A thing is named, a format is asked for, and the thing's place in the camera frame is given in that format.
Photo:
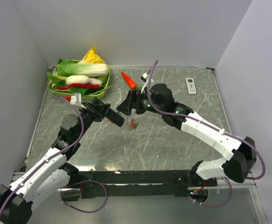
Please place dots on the black remote control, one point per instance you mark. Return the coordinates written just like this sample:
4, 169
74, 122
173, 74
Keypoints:
115, 117

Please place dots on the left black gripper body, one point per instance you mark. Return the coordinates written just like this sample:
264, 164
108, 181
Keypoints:
91, 112

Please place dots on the orange toy carrot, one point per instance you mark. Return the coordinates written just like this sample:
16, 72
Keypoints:
130, 82

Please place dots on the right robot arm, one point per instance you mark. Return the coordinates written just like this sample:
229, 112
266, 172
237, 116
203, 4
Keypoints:
238, 155

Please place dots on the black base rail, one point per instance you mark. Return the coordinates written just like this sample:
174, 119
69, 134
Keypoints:
138, 183

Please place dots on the yellow leaf toy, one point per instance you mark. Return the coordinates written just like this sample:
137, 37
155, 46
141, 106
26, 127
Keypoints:
92, 57

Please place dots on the napa cabbage toy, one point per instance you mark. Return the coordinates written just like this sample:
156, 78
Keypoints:
73, 67

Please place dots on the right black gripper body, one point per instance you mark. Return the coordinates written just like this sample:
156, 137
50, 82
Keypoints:
135, 96

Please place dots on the white remote control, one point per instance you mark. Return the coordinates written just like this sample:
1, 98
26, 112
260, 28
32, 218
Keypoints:
191, 86

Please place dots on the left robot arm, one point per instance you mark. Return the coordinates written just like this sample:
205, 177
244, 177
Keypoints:
19, 199

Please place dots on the white radish toy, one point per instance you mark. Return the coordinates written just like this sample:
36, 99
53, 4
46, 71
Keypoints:
81, 79

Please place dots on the green tray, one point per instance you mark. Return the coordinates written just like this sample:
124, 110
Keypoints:
89, 77

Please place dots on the red chili pepper toy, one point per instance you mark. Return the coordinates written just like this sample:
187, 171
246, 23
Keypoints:
84, 86

